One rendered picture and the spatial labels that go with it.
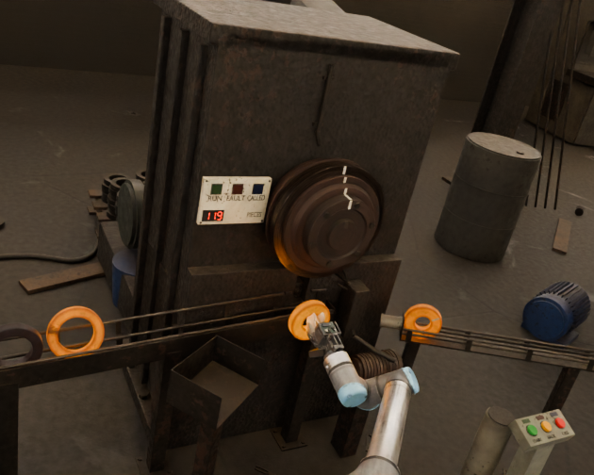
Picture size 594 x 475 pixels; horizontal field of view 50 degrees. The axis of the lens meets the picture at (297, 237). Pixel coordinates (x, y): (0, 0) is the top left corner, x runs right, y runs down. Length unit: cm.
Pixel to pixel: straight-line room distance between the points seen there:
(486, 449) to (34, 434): 184
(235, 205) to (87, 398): 125
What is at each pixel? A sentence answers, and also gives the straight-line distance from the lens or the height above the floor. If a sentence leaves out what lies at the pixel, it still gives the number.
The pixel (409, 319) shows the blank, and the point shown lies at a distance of 275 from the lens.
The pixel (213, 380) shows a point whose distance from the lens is 234.
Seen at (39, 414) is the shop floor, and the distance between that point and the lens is 308.
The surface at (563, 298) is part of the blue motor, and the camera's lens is 439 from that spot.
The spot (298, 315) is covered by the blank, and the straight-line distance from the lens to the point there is 228.
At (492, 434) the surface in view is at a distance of 275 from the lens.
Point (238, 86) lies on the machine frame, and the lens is 220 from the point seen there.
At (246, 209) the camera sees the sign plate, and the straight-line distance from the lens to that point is 237.
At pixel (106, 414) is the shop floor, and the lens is 307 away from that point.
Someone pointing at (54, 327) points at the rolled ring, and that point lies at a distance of 233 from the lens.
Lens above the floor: 209
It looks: 26 degrees down
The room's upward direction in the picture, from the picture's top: 13 degrees clockwise
